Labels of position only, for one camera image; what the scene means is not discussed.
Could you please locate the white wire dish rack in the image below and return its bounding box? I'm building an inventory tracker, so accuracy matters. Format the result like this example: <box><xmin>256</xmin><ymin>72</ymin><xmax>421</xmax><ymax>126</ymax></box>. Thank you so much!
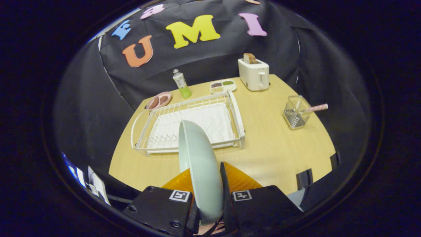
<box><xmin>131</xmin><ymin>90</ymin><xmax>246</xmax><ymax>156</ymax></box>

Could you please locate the pink striped handle spoon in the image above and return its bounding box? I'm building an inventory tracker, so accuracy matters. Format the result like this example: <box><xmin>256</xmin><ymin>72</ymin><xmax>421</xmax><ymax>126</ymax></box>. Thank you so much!
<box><xmin>296</xmin><ymin>103</ymin><xmax>329</xmax><ymax>116</ymax></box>

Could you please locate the pink plate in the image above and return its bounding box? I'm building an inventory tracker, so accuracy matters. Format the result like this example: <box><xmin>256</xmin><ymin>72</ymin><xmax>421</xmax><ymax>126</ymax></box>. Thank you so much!
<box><xmin>146</xmin><ymin>92</ymin><xmax>172</xmax><ymax>110</ymax></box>

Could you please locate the clear wire basket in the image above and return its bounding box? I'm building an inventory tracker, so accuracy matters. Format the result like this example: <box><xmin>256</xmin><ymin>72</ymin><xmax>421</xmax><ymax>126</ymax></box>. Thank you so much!
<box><xmin>283</xmin><ymin>95</ymin><xmax>312</xmax><ymax>130</ymax></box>

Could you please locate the clear bottle green liquid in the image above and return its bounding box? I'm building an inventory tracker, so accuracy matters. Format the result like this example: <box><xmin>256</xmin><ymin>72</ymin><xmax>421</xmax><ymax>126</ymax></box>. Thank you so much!
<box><xmin>173</xmin><ymin>68</ymin><xmax>192</xmax><ymax>99</ymax></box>

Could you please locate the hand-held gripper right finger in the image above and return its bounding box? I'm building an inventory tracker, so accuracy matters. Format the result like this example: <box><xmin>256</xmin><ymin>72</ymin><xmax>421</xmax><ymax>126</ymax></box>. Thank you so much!
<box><xmin>220</xmin><ymin>161</ymin><xmax>303</xmax><ymax>237</ymax></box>

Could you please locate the pale green plate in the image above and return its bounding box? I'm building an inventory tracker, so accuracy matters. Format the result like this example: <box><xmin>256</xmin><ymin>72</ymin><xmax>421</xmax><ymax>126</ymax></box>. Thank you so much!
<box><xmin>178</xmin><ymin>120</ymin><xmax>224</xmax><ymax>225</ymax></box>

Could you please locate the white toaster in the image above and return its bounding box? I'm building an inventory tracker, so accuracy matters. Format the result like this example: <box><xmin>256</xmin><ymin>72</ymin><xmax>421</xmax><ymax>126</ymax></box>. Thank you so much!
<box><xmin>238</xmin><ymin>58</ymin><xmax>270</xmax><ymax>92</ymax></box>

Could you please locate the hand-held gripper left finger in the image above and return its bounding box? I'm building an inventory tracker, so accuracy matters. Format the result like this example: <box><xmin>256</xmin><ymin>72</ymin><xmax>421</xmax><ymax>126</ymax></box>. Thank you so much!
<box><xmin>122</xmin><ymin>168</ymin><xmax>201</xmax><ymax>237</ymax></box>

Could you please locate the white divided snack tray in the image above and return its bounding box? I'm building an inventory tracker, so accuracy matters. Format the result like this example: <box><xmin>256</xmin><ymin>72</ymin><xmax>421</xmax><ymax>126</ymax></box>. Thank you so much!
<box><xmin>210</xmin><ymin>79</ymin><xmax>237</xmax><ymax>94</ymax></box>

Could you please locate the black backdrop cloth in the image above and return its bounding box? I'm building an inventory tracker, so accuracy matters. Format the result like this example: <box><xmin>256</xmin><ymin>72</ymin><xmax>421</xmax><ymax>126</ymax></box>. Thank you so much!
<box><xmin>54</xmin><ymin>0</ymin><xmax>369</xmax><ymax>211</ymax></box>

